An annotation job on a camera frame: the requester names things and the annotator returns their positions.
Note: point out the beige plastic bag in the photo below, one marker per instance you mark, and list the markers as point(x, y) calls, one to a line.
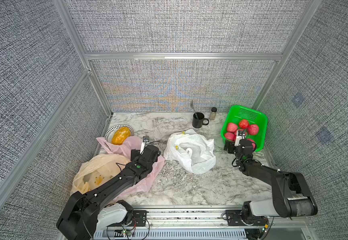
point(99, 170)

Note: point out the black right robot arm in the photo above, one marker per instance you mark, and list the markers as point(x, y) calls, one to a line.
point(291, 195)

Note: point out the metal spoon in mug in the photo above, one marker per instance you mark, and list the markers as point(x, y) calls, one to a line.
point(192, 106)

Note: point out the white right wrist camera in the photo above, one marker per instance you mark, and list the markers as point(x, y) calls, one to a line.
point(240, 135)

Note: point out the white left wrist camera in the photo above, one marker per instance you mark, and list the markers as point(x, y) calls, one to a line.
point(145, 142)

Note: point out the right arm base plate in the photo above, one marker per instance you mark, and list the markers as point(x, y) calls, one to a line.
point(234, 216)

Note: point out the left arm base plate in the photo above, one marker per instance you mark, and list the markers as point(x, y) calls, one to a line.
point(132, 219)

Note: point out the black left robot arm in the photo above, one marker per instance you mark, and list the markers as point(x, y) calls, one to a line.
point(79, 218)

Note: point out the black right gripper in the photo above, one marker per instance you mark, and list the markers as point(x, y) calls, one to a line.
point(231, 145)

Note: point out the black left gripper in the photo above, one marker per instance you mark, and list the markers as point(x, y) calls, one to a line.
point(135, 155)

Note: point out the aluminium front rail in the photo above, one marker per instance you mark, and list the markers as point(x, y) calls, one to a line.
point(206, 217)

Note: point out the pink plastic bag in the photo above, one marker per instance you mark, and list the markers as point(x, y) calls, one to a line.
point(133, 143)

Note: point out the white plastic bag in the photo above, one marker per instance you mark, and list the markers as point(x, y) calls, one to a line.
point(194, 152)

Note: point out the pink red apple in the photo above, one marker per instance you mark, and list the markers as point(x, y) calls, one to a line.
point(230, 136)

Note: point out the green plastic basket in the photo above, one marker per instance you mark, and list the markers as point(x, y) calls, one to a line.
point(238, 113)

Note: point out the black mug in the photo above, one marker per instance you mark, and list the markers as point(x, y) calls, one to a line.
point(199, 120)

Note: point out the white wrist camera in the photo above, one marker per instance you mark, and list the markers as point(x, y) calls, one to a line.
point(240, 135)
point(145, 142)

